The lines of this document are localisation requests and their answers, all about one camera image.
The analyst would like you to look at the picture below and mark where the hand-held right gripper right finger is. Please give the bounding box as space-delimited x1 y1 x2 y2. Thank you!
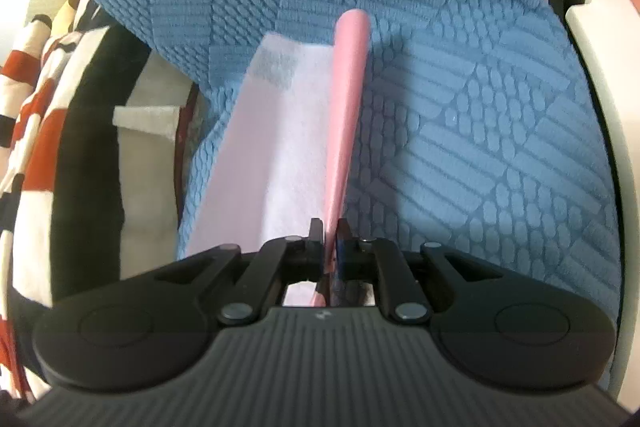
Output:
334 217 507 324

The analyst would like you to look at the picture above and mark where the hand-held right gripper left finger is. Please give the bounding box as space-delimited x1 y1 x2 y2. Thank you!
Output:
150 217 328 327

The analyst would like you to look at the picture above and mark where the pink paper bag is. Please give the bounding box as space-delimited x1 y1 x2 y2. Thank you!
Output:
185 8 373 308

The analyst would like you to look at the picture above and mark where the blue textured chair cover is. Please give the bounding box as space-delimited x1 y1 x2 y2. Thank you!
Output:
0 0 623 385

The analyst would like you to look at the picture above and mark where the beige cloth tag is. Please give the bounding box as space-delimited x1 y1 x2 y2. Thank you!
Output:
112 106 184 140

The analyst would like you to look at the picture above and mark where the red black white striped blanket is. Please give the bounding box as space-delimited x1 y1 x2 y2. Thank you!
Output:
0 0 203 410

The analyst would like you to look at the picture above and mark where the beige folding chair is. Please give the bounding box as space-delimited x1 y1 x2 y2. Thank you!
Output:
540 0 640 414

